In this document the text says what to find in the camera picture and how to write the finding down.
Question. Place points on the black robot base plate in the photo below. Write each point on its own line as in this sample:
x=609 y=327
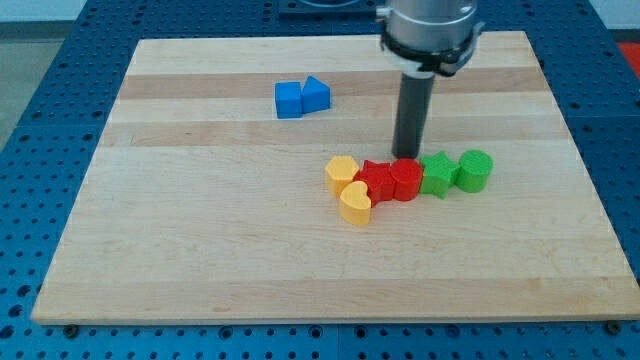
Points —
x=323 y=8

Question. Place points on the yellow heart block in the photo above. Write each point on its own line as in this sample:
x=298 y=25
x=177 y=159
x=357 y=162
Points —
x=355 y=204

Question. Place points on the yellow hexagon block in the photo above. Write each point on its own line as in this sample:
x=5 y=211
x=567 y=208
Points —
x=339 y=172

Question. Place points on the green star block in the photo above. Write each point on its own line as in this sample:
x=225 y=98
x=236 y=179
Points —
x=439 y=174

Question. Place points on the blue triangular block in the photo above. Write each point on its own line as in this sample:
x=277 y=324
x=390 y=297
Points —
x=316 y=95

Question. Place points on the red star block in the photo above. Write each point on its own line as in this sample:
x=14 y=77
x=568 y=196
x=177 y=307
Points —
x=379 y=181

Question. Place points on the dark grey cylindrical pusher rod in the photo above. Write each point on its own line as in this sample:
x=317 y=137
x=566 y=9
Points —
x=411 y=115

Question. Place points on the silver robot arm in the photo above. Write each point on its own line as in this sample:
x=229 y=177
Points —
x=424 y=39

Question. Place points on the wooden board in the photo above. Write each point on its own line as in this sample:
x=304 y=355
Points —
x=201 y=206

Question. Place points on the green cylinder block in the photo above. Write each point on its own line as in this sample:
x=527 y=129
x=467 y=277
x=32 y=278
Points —
x=475 y=168

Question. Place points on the blue cube block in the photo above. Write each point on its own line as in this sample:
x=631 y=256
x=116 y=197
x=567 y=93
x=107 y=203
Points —
x=288 y=100

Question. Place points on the red cylinder block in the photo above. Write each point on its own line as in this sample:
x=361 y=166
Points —
x=407 y=174

